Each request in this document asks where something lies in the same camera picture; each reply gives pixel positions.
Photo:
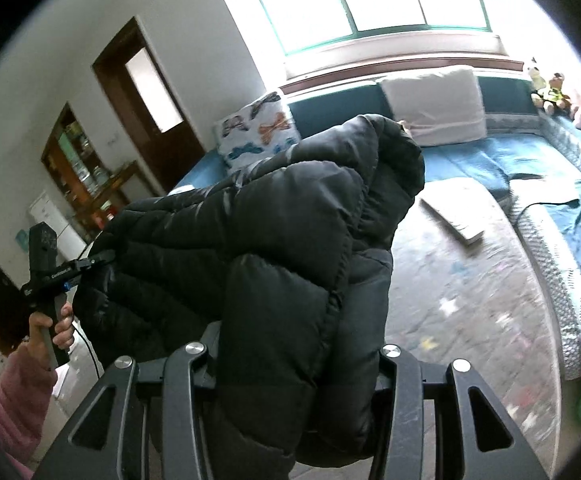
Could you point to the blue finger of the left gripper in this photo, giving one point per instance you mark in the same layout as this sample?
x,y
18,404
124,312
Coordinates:
x,y
94,261

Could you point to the black puffer down jacket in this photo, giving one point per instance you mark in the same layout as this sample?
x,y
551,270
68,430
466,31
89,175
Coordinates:
x,y
292,258

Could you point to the pink sleeved left forearm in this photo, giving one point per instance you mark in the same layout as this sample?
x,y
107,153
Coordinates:
x,y
25,392

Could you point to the person's left hand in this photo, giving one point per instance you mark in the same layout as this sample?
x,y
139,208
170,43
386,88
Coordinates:
x,y
45,336

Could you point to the white refrigerator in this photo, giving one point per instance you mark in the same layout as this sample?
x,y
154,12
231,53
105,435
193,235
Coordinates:
x,y
69,243

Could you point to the wooden display cabinet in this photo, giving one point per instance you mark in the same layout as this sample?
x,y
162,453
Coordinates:
x,y
95,192

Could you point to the dark wooden door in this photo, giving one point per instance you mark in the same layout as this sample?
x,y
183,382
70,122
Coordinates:
x,y
134,84

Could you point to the butterfly print pillow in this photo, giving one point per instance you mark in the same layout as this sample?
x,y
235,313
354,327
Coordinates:
x,y
257,131

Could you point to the beige back cushion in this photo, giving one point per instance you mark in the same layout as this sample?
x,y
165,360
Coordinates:
x,y
437,107

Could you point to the grey star quilted mat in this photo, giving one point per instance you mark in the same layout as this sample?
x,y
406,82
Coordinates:
x,y
482,303

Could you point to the teal sofa bed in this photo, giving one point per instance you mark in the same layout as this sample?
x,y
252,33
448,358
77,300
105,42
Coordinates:
x,y
531,165

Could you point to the white husky plush toy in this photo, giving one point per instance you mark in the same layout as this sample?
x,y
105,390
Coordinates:
x,y
539,84

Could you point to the brown bear plush toy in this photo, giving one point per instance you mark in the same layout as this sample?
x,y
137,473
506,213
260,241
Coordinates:
x,y
554,100

